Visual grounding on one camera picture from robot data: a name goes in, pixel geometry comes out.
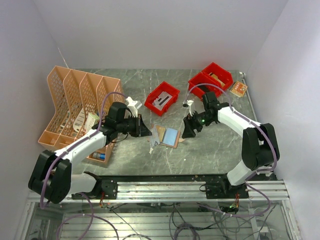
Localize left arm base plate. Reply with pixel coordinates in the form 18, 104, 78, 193
68, 179, 118, 200

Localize aluminium rail frame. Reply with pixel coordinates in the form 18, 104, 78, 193
26, 179, 291, 204

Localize white ruler card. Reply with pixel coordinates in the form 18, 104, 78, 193
72, 108, 85, 133

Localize red bin pair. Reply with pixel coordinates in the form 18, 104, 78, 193
201, 62, 234, 90
188, 72, 222, 100

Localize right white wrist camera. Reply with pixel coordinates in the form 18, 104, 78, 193
182, 100, 196, 116

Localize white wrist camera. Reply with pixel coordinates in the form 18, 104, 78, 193
182, 100, 196, 116
125, 96, 142, 117

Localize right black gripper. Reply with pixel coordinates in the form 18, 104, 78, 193
182, 109, 215, 138

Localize red bin rear pair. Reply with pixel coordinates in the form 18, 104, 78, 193
201, 62, 234, 90

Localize brown item in bin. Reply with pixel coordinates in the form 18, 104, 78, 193
209, 72, 225, 87

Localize brown leather card holder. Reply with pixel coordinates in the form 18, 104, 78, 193
151, 124, 185, 149

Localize peach file organizer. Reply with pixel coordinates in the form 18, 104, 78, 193
38, 66, 125, 151

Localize red bin with cards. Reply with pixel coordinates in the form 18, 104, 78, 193
144, 81, 180, 117

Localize green white carton box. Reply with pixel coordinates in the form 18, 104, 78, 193
84, 112, 100, 133

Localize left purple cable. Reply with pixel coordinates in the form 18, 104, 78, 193
39, 91, 129, 240

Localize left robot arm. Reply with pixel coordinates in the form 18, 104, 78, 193
28, 102, 152, 205

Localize red bin front pair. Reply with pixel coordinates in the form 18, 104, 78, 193
188, 72, 222, 100

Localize white credit card stack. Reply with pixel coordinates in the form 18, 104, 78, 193
152, 91, 173, 111

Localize orange spiral notepad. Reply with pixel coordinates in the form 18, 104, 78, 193
229, 81, 248, 98

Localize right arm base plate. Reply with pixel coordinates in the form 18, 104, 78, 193
199, 181, 249, 200

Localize loose floor cables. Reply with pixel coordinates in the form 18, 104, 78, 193
99, 199, 276, 240

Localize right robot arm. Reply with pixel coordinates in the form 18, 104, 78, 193
182, 91, 280, 199

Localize blue capped bottle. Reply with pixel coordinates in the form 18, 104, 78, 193
92, 152, 106, 162

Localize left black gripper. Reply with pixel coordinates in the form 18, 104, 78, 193
116, 113, 152, 138

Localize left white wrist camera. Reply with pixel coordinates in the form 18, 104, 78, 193
125, 96, 142, 117

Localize magnetic stripe card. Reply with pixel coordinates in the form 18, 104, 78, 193
149, 125, 160, 148

